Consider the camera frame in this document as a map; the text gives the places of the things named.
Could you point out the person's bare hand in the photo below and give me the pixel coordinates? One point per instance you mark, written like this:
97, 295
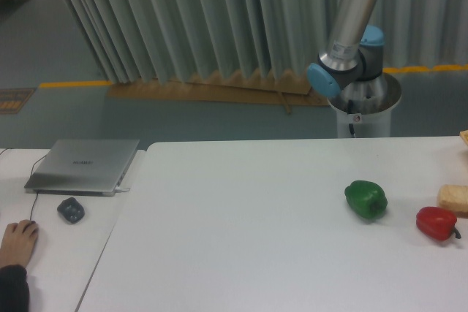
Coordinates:
18, 243

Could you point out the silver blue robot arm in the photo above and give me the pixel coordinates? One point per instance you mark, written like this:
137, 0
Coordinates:
341, 62

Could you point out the black sleeved forearm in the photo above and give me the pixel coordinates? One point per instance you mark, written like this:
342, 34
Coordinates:
15, 295

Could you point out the green bell pepper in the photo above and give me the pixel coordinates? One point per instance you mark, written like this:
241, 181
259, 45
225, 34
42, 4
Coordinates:
367, 199

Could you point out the red bell pepper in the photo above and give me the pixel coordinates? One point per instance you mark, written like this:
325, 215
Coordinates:
437, 223

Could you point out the dark grey small controller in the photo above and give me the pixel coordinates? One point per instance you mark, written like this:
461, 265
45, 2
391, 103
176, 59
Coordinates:
71, 210

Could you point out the silver closed laptop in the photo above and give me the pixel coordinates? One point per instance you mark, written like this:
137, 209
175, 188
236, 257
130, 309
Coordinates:
75, 166

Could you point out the white usb plug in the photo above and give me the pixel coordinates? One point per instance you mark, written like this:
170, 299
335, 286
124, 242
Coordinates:
120, 189

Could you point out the pale green folding curtain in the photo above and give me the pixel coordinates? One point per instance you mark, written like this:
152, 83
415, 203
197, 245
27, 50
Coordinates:
165, 39

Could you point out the brown cardboard sheet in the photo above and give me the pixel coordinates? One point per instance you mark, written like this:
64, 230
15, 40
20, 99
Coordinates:
289, 91

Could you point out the bread slice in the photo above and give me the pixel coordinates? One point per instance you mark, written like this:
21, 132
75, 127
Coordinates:
453, 198

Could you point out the wooden board corner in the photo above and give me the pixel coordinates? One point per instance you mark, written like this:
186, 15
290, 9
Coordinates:
464, 136

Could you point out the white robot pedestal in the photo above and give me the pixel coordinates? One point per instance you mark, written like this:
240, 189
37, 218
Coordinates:
364, 108

